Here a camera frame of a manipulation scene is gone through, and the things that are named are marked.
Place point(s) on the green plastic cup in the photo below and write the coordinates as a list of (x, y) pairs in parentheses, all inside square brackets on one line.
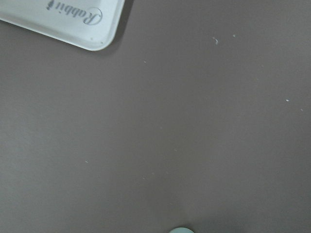
[(181, 230)]

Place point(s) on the cream plastic tray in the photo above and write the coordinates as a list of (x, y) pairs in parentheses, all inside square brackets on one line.
[(88, 24)]

